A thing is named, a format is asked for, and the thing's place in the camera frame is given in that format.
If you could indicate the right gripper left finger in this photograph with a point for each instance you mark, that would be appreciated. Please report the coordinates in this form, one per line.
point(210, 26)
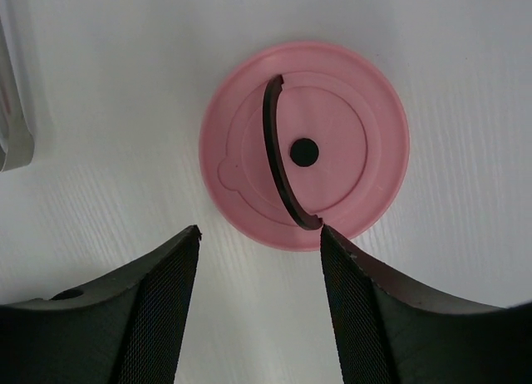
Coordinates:
point(126, 326)

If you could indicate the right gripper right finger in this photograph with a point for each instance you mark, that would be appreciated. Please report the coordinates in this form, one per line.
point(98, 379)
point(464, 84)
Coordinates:
point(391, 328)

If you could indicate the pink lunch box lid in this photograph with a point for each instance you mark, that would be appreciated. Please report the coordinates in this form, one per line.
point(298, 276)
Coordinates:
point(342, 133)

